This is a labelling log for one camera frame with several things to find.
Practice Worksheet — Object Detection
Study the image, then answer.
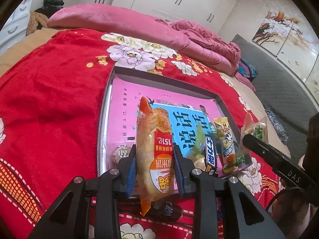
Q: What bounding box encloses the white wardrobe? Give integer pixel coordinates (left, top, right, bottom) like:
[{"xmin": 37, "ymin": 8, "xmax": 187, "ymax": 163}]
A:
[{"xmin": 82, "ymin": 0, "xmax": 244, "ymax": 34}]

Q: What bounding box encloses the grey patterned cloth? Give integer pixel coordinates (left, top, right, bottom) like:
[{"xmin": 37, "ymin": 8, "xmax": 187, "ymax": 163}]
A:
[{"xmin": 264, "ymin": 108, "xmax": 291, "ymax": 153}]

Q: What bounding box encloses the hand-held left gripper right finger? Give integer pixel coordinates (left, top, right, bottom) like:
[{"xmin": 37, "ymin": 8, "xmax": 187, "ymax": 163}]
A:
[{"xmin": 172, "ymin": 144, "xmax": 287, "ymax": 239}]

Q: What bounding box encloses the crumpled rose blanket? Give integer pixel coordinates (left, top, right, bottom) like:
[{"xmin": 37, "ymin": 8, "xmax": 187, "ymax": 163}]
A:
[{"xmin": 166, "ymin": 19, "xmax": 242, "ymax": 75}]

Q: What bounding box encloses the thin black cable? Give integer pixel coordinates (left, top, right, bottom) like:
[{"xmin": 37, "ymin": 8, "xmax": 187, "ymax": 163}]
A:
[{"xmin": 265, "ymin": 188, "xmax": 287, "ymax": 214}]

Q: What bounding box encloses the pink quilt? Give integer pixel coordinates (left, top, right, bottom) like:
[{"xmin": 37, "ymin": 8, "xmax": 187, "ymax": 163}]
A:
[{"xmin": 47, "ymin": 3, "xmax": 195, "ymax": 55}]

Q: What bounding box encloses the green candy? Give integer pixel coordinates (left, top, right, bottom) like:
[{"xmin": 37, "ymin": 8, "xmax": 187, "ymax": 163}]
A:
[{"xmin": 186, "ymin": 123, "xmax": 208, "ymax": 170}]

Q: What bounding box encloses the orange rice cracker packet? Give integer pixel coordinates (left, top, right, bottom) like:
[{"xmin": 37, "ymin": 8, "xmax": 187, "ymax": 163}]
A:
[{"xmin": 136, "ymin": 96, "xmax": 175, "ymax": 217}]

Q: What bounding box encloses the white drawer cabinet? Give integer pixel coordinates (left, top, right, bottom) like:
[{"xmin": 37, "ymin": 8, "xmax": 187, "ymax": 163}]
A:
[{"xmin": 0, "ymin": 0, "xmax": 34, "ymax": 53}]

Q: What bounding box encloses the shallow grey box tray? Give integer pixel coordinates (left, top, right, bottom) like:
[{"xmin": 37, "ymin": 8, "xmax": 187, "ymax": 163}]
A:
[{"xmin": 96, "ymin": 65, "xmax": 246, "ymax": 200}]

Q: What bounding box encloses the flower wall painting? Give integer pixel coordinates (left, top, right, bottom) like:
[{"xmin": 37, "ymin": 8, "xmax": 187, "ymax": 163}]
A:
[{"xmin": 251, "ymin": 3, "xmax": 319, "ymax": 80}]

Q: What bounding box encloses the black bag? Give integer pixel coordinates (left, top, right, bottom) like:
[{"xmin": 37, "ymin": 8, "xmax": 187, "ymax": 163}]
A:
[{"xmin": 42, "ymin": 0, "xmax": 65, "ymax": 13}]

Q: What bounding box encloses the dark chocolate bar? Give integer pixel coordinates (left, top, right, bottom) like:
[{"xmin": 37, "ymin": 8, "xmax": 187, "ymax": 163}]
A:
[{"xmin": 203, "ymin": 136, "xmax": 219, "ymax": 176}]

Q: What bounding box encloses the grey quilted headboard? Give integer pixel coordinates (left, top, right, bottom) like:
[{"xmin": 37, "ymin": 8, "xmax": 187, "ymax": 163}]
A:
[{"xmin": 231, "ymin": 33, "xmax": 319, "ymax": 165}]

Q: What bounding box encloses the clear brown pastry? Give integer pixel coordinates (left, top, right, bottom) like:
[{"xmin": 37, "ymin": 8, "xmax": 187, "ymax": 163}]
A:
[{"xmin": 108, "ymin": 144, "xmax": 130, "ymax": 171}]

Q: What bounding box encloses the clear green label cookie packet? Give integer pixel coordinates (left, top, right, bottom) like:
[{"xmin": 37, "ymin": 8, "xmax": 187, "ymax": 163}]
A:
[{"xmin": 236, "ymin": 113, "xmax": 270, "ymax": 173}]

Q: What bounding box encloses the blue purple cloth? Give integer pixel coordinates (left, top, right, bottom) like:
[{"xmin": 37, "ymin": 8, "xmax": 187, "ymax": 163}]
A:
[{"xmin": 236, "ymin": 57, "xmax": 258, "ymax": 79}]

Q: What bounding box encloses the yellow cartoon snack packet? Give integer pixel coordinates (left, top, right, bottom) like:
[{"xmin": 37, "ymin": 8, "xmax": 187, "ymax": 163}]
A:
[{"xmin": 213, "ymin": 116, "xmax": 240, "ymax": 179}]

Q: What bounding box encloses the red floral blanket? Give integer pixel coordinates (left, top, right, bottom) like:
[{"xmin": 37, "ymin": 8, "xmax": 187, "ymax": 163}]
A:
[{"xmin": 0, "ymin": 28, "xmax": 285, "ymax": 239}]

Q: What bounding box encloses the dark brown snack packet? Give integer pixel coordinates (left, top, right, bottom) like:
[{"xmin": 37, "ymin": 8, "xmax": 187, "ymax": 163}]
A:
[{"xmin": 153, "ymin": 200, "xmax": 184, "ymax": 222}]

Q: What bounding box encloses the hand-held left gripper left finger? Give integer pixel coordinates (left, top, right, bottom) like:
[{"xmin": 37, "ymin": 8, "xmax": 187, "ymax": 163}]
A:
[{"xmin": 27, "ymin": 144, "xmax": 137, "ymax": 239}]

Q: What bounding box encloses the person's right hand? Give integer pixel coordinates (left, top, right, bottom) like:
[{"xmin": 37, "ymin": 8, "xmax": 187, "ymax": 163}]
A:
[{"xmin": 298, "ymin": 154, "xmax": 312, "ymax": 171}]

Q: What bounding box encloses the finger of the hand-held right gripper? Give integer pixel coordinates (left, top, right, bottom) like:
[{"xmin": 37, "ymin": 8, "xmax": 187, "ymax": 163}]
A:
[{"xmin": 242, "ymin": 134, "xmax": 283, "ymax": 173}]

